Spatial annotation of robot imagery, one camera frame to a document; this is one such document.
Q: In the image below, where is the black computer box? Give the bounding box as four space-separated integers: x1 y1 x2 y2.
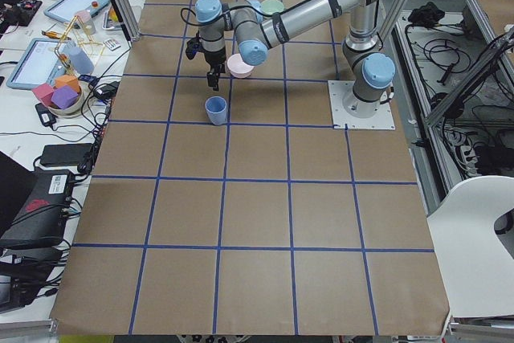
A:
1 169 73 250

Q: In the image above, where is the lower teach pendant tablet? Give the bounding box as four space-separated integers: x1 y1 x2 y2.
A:
6 38 66 90

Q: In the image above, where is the bowl of foam blocks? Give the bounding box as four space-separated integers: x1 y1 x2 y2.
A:
32 75 85 118

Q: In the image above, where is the blue cup on rack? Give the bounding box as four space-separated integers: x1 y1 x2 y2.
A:
68 47 94 75

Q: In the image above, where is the teach pendant tablet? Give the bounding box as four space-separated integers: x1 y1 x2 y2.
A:
43 0 110 23
6 38 66 90

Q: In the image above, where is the pink bowl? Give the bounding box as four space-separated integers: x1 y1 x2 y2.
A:
226 53 255 79

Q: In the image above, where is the white chair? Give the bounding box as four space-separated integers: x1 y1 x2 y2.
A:
428 176 513 318

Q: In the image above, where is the blue cup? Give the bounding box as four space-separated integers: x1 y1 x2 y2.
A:
205 96 228 125
68 47 94 75

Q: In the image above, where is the gold wire rack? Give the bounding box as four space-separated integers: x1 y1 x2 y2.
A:
55 16 105 75

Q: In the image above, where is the pink cup on side table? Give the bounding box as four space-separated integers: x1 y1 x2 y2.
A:
75 10 96 35

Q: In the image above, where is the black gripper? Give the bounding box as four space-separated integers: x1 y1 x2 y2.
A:
201 39 226 92

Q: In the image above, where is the upper teach pendant tablet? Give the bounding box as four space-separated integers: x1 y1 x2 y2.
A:
43 0 110 23

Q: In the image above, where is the black power adapter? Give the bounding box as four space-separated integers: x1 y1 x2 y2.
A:
39 143 92 167

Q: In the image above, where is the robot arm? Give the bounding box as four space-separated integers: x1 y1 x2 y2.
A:
186 0 396 118

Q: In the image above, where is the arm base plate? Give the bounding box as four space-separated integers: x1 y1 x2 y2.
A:
328 80 395 130

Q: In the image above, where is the green bowl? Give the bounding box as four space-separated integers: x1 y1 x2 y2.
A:
261 0 285 18

